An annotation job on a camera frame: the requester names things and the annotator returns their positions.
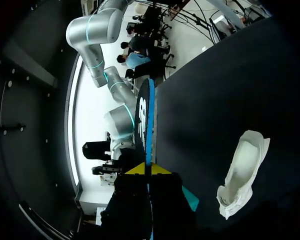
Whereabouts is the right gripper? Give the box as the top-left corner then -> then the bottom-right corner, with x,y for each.
82,141 -> 144,176

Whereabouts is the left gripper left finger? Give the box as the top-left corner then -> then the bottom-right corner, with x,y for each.
97,162 -> 151,240

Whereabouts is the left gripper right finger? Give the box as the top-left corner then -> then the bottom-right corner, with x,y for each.
151,162 -> 199,240

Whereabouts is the white shoe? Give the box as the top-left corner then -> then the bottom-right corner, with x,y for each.
216,129 -> 271,221

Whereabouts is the teal box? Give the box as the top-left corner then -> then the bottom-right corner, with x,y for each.
181,184 -> 200,212

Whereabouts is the person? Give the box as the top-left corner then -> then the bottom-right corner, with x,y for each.
116,51 -> 152,72
120,34 -> 151,55

